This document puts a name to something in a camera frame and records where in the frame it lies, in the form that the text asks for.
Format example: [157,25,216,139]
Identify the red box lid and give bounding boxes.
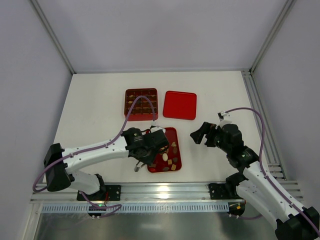
[162,90,197,121]

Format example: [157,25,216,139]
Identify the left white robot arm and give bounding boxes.
[43,126,169,201]

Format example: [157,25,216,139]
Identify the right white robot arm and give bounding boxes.
[190,122,320,240]

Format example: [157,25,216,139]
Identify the white oval chocolate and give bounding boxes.
[162,153,168,162]

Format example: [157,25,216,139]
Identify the red compartment chocolate box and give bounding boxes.
[124,88,159,122]

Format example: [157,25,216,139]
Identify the red rectangular tray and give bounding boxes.
[147,127,182,174]

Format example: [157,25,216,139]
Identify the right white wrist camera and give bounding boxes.
[218,111,233,128]

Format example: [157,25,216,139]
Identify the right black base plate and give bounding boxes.
[208,183,229,200]

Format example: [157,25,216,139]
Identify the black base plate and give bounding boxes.
[105,184,122,202]
[208,183,229,200]

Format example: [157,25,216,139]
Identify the aluminium front rail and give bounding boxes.
[31,182,221,201]

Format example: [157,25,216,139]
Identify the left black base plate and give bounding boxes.
[105,184,122,202]

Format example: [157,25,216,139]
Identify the slotted cable duct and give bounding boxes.
[41,202,229,214]

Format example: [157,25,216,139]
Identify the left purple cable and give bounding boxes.
[32,96,157,193]

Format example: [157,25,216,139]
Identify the right aluminium frame rails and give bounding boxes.
[241,69,288,181]

